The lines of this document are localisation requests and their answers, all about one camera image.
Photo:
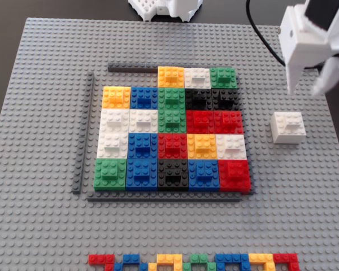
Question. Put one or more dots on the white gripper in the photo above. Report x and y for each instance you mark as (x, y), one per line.
(301, 53)

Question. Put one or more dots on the white lego cube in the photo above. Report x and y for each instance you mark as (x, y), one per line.
(112, 145)
(288, 130)
(197, 77)
(231, 146)
(143, 121)
(114, 120)

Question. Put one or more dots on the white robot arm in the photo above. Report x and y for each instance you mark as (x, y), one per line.
(147, 8)

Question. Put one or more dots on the black lego cube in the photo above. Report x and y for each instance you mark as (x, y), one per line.
(173, 175)
(199, 99)
(226, 99)

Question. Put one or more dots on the green lego cube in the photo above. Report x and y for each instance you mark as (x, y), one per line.
(223, 77)
(172, 121)
(171, 98)
(110, 173)

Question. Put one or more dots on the red lego cube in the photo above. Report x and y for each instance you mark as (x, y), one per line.
(172, 146)
(200, 122)
(228, 122)
(234, 175)

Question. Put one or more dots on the yellow lego cube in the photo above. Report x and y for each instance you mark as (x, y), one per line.
(171, 76)
(202, 146)
(115, 97)

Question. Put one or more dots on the blue lego cube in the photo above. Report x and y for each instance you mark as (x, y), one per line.
(204, 175)
(141, 175)
(144, 98)
(142, 146)

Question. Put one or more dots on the dark gray lego strip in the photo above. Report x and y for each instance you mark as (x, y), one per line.
(130, 67)
(158, 196)
(84, 127)

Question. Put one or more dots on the red lego brick outline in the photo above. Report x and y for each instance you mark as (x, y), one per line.
(285, 258)
(100, 259)

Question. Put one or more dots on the yellow lego brick outline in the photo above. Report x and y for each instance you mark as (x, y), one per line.
(260, 257)
(169, 258)

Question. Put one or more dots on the blue lego brick outline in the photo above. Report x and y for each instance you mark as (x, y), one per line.
(231, 258)
(130, 258)

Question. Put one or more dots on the green lego brick outline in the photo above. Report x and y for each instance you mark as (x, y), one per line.
(199, 258)

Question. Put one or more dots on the gray lego baseplate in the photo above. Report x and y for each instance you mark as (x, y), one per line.
(45, 226)

